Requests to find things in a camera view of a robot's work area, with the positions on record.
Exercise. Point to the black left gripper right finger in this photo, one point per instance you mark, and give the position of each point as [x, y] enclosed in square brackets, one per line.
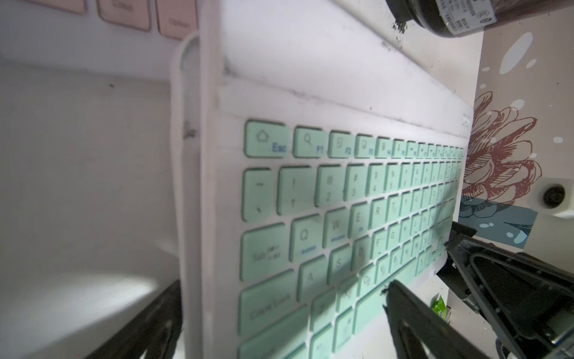
[417, 331]

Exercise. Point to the pink keyboard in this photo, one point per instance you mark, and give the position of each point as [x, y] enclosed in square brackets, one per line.
[124, 38]
[185, 153]

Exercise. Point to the pink keyboard back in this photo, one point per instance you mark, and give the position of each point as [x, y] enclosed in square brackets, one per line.
[124, 38]

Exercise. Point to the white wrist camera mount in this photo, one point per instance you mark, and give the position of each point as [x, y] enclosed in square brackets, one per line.
[551, 236]

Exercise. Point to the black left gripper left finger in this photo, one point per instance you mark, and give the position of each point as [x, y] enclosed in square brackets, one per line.
[153, 333]

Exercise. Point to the green packet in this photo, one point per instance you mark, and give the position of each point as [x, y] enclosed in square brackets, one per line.
[440, 308]

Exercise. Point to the steel rice cooker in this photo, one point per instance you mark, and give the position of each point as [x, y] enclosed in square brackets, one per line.
[459, 18]

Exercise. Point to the green keyboard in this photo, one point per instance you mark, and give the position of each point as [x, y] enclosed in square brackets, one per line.
[332, 165]

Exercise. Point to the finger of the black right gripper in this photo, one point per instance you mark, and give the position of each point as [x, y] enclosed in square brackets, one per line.
[527, 302]

